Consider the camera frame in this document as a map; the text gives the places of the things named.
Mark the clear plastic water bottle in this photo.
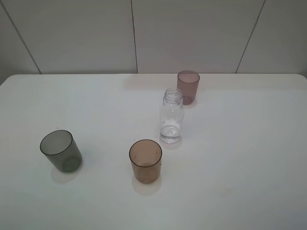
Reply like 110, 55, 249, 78
159, 88, 184, 144

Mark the brown translucent plastic cup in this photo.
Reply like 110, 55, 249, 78
129, 139, 163, 184

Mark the pink translucent plastic cup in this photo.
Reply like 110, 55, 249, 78
177, 70, 200, 105

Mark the grey translucent plastic cup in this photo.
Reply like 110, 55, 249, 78
40, 130, 83, 173

